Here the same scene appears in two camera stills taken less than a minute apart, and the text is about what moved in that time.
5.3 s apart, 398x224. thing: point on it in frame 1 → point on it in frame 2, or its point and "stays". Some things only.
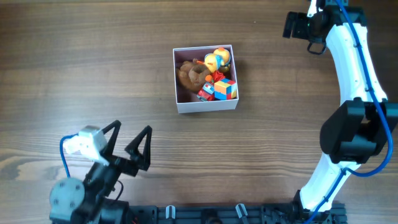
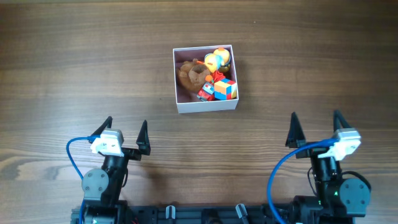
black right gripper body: x=292 y=25 → x=313 y=150
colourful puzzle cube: x=225 y=89 stays
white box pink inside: x=186 y=100 stays
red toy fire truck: x=207 y=92 stays
